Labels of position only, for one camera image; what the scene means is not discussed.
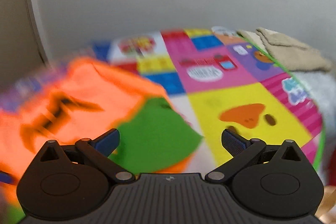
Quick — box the colourful cartoon play mat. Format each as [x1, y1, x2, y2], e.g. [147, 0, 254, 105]
[0, 27, 326, 224]

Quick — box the beige folded blanket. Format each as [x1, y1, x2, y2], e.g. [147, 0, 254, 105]
[237, 27, 333, 72]

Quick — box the orange fleece garment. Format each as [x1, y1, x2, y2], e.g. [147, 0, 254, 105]
[0, 56, 205, 204]

